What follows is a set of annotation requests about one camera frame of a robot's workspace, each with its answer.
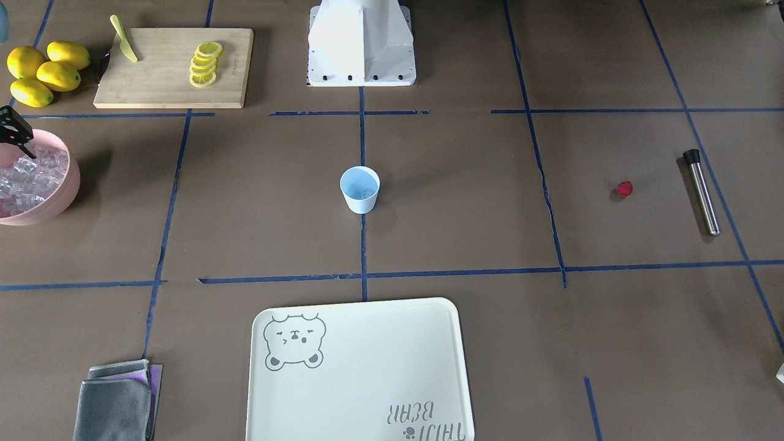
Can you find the light blue cup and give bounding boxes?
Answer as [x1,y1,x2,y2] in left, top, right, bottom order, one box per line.
[339,167,380,215]

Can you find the yellow lemon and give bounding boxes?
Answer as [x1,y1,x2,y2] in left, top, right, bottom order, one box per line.
[6,47,48,79]
[9,78,54,108]
[36,61,81,92]
[47,41,91,71]

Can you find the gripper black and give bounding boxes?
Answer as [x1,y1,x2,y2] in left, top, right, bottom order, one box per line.
[1,105,37,160]

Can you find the grey folded cloth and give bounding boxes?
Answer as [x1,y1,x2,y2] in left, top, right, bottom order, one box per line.
[73,358,164,440]

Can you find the pink bowl of ice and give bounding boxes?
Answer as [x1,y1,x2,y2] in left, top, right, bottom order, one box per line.
[1,129,81,226]

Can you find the steel muddler black tip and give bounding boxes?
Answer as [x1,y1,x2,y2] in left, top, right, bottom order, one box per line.
[682,149,722,236]

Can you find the yellow-green knife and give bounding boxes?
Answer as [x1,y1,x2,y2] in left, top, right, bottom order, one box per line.
[110,14,139,62]

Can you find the bamboo cutting board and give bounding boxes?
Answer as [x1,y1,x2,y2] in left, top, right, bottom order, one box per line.
[93,28,253,109]

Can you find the red strawberry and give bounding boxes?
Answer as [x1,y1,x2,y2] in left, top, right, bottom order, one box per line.
[616,181,635,198]

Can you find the cream bear tray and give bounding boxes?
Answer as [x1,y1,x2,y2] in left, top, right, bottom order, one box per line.
[244,298,476,440]

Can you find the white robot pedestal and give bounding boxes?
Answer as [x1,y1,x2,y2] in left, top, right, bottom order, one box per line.
[306,1,417,88]

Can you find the lemon slices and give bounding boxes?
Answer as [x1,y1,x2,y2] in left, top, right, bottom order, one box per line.
[189,41,224,88]

